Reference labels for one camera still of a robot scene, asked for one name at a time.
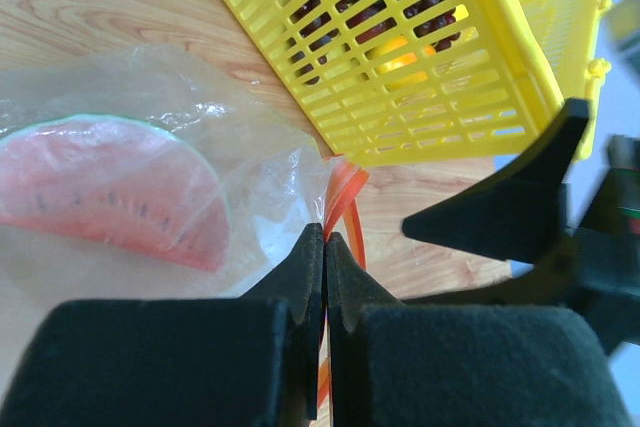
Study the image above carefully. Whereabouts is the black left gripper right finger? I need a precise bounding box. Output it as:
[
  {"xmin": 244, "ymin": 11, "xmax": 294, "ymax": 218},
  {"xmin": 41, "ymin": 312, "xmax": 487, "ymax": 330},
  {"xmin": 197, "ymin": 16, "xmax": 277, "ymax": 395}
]
[{"xmin": 325, "ymin": 234, "xmax": 631, "ymax": 426}]

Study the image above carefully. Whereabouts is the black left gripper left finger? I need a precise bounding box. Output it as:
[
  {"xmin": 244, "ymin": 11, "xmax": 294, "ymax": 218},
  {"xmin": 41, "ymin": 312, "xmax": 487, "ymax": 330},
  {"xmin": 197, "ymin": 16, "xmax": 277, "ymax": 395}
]
[{"xmin": 1, "ymin": 224, "xmax": 324, "ymax": 426}]

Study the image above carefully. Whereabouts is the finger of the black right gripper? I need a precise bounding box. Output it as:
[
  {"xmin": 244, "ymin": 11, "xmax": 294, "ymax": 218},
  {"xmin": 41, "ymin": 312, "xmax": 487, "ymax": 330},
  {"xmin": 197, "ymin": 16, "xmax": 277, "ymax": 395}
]
[{"xmin": 402, "ymin": 98, "xmax": 590, "ymax": 263}]

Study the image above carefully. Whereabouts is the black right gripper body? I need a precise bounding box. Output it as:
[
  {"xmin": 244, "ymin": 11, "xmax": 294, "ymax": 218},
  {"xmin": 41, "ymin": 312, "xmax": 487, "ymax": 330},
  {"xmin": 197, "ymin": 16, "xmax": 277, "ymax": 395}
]
[{"xmin": 504, "ymin": 135, "xmax": 639, "ymax": 355}]

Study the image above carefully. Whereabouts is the clear zip bag orange zipper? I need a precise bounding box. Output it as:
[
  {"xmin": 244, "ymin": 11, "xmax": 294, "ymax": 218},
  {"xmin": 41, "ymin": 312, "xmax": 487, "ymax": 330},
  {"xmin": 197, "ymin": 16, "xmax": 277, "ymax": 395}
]
[{"xmin": 1, "ymin": 46, "xmax": 365, "ymax": 403}]

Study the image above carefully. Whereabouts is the watermelon slice toy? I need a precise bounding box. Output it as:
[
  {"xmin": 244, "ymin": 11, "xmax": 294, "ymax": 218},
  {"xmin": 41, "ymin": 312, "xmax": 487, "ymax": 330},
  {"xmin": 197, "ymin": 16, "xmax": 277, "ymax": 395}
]
[{"xmin": 1, "ymin": 114, "xmax": 231, "ymax": 272}]

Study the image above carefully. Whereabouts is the orange mango toy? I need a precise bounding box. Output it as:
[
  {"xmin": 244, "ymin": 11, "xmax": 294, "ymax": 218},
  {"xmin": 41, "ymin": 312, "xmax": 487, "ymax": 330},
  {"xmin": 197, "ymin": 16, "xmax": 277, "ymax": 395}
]
[{"xmin": 366, "ymin": 35, "xmax": 428, "ymax": 91}]

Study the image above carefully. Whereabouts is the yellow plastic basket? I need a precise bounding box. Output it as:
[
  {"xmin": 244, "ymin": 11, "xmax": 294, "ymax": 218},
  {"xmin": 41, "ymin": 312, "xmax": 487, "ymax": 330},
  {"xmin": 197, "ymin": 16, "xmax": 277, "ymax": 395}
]
[{"xmin": 223, "ymin": 0, "xmax": 611, "ymax": 166}]

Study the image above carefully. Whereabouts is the dark purple grape bunch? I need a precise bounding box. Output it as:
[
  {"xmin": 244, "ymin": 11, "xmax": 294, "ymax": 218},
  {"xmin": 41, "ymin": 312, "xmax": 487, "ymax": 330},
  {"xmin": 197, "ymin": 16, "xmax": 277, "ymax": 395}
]
[{"xmin": 293, "ymin": 0, "xmax": 460, "ymax": 76}]

